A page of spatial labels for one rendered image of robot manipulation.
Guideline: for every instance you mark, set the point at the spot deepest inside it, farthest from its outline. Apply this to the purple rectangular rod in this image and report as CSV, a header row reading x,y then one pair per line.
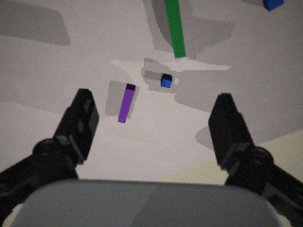
x,y
126,103

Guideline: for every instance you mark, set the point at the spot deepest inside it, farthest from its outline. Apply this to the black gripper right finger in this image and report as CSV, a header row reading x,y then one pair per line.
x,y
252,167

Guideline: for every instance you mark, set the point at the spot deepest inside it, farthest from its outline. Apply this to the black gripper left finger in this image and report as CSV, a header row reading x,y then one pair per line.
x,y
52,159

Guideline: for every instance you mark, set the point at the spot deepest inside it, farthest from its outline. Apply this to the green rod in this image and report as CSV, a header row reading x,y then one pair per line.
x,y
175,27

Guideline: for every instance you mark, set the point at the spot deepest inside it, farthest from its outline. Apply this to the small blue block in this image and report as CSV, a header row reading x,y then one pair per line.
x,y
166,80
272,4

